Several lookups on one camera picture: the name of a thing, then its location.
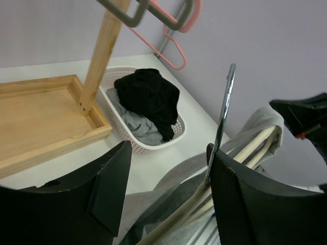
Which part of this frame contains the cream hanger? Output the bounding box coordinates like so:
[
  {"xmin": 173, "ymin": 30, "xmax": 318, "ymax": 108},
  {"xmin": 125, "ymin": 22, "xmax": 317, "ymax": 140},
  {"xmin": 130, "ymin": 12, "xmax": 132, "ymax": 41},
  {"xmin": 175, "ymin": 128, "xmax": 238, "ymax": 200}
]
[{"xmin": 137, "ymin": 63, "xmax": 281, "ymax": 245}]

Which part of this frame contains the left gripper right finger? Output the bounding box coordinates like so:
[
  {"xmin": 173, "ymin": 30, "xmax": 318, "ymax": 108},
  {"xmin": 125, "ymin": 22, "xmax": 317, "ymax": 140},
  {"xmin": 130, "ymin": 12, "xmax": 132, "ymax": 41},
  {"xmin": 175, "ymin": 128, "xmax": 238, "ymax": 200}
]
[{"xmin": 210, "ymin": 151, "xmax": 326, "ymax": 244}]

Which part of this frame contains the white plastic basket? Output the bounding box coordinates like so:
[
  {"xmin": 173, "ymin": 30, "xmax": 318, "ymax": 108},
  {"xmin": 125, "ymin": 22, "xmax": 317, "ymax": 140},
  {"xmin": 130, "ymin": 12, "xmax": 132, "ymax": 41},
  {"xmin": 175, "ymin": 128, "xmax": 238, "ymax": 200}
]
[{"xmin": 97, "ymin": 67, "xmax": 186, "ymax": 154}]

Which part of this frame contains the light grey tank top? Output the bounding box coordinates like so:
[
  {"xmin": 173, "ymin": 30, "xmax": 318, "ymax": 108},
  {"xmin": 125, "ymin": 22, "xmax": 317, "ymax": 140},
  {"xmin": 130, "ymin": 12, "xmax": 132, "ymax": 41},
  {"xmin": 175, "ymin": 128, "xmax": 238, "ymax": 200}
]
[{"xmin": 106, "ymin": 88, "xmax": 164, "ymax": 146}]

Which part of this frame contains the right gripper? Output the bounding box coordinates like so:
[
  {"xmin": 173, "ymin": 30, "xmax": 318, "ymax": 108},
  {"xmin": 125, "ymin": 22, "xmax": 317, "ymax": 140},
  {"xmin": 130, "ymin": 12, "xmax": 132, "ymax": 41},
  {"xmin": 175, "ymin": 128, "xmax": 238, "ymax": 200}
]
[{"xmin": 269, "ymin": 92, "xmax": 326, "ymax": 161}]

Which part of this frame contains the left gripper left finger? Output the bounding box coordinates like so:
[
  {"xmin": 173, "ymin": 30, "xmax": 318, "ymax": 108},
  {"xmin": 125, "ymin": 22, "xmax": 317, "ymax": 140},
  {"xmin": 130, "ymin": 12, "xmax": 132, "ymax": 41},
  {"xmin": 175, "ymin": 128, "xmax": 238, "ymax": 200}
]
[{"xmin": 1, "ymin": 141, "xmax": 132, "ymax": 244}]

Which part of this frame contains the taupe hanger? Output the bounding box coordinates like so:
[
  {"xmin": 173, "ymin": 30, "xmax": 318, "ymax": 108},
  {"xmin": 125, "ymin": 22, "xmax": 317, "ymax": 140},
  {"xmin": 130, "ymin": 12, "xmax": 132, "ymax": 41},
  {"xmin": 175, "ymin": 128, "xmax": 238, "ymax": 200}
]
[{"xmin": 137, "ymin": 0, "xmax": 195, "ymax": 31}]

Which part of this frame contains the wooden clothes rack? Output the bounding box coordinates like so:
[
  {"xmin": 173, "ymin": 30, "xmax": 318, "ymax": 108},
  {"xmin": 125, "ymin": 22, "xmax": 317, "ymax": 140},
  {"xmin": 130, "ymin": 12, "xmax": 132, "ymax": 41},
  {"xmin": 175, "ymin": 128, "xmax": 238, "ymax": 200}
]
[{"xmin": 1, "ymin": 9, "xmax": 122, "ymax": 177}]

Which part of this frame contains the black tank top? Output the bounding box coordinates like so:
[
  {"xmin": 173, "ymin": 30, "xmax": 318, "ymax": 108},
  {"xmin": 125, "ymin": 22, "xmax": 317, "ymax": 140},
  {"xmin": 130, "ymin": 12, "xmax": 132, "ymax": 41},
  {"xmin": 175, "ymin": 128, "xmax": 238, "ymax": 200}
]
[{"xmin": 114, "ymin": 68, "xmax": 180, "ymax": 142}]

